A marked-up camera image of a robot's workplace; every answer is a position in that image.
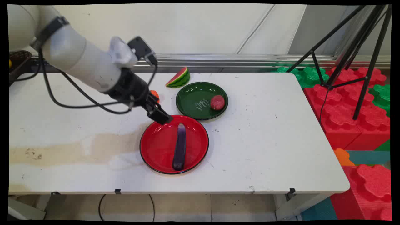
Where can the purple toy eggplant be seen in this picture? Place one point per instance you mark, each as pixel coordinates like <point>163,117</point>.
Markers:
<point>180,147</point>

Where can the green foam block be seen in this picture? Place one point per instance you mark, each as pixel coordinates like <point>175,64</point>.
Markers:
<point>309,75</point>
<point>381,97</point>

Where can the brown wicker basket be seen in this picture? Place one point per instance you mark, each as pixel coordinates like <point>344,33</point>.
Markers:
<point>18,62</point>

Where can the aluminium wall rail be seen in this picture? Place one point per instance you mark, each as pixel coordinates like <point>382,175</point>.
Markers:
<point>250,61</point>

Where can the toy watermelon slice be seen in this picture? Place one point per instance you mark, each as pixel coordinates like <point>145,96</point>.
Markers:
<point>179,78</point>

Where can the black tripod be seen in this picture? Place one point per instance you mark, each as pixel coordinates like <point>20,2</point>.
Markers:
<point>359,43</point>

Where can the teal foam mat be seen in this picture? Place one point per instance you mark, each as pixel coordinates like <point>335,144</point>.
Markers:
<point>368,157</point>

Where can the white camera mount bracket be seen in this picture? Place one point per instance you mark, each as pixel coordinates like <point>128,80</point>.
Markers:
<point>122,53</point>

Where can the red plate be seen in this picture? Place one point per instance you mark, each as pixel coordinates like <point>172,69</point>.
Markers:
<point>159,147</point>

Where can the orange toy fruit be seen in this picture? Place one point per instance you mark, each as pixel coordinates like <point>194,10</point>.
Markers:
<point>155,93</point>

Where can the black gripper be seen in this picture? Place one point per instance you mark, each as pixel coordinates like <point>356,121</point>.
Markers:
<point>128,86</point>

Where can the green plate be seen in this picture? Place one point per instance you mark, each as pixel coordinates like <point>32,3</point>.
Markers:
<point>193,100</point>

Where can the large red foam block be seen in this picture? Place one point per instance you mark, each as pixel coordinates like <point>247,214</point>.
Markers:
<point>343,106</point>

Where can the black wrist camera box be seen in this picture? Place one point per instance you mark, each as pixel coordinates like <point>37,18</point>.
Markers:
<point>142,50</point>

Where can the orange foam piece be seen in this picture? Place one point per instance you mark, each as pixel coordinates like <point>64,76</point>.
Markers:
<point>343,157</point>

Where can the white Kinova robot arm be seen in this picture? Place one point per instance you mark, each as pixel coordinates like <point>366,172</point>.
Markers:
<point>72,56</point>

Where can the red toy lychee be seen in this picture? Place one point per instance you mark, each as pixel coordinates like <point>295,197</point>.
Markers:
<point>217,102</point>

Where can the white table leg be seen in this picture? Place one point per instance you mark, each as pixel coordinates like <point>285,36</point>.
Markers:
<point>297,206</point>

